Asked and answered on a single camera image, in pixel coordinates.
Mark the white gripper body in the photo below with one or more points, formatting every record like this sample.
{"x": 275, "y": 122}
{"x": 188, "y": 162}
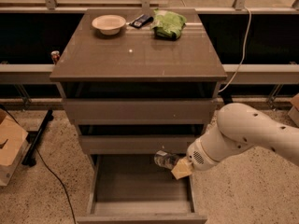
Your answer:
{"x": 195, "y": 154}

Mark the silver redbull can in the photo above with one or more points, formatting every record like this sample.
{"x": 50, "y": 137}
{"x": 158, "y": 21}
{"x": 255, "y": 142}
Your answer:
{"x": 165, "y": 159}

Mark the white paper bowl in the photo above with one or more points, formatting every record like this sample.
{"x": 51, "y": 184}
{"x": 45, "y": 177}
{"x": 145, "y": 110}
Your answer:
{"x": 109, "y": 24}

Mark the dark blue snack packet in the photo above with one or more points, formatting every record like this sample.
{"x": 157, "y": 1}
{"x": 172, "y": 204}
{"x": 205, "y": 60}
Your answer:
{"x": 141, "y": 21}

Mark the cardboard box at right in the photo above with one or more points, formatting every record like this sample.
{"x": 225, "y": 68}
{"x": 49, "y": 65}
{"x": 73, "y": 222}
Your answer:
{"x": 294, "y": 111}

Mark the cardboard box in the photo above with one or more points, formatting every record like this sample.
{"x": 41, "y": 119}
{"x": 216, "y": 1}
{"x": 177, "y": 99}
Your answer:
{"x": 12, "y": 145}
{"x": 294, "y": 111}

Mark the grey middle drawer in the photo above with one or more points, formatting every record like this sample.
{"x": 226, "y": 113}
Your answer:
{"x": 137, "y": 139}

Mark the grey drawer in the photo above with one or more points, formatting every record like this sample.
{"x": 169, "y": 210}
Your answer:
{"x": 137, "y": 139}
{"x": 132, "y": 103}

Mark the open bottom drawer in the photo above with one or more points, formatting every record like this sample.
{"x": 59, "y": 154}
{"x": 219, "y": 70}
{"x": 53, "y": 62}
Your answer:
{"x": 132, "y": 189}

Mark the black bracket post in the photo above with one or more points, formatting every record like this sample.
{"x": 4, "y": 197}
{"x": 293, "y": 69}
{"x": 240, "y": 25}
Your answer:
{"x": 226, "y": 95}

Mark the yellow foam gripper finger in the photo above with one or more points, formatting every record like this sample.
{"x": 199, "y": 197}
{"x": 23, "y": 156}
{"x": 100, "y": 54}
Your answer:
{"x": 182, "y": 169}

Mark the grey drawer cabinet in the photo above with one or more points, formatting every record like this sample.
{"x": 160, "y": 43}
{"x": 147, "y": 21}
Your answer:
{"x": 137, "y": 55}

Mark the green chip bag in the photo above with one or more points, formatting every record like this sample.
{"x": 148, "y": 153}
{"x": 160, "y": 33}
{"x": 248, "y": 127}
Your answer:
{"x": 167, "y": 24}

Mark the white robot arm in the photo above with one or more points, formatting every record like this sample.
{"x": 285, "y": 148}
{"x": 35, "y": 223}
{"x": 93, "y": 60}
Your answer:
{"x": 238, "y": 128}

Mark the black table leg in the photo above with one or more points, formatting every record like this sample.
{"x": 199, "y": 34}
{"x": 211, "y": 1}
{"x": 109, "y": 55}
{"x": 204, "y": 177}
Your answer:
{"x": 28, "y": 158}

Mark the red soda can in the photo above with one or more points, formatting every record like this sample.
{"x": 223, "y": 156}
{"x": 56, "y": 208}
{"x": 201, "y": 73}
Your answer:
{"x": 55, "y": 55}

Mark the grey top drawer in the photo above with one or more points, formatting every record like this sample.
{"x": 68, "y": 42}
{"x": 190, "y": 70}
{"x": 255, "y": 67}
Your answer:
{"x": 132, "y": 103}

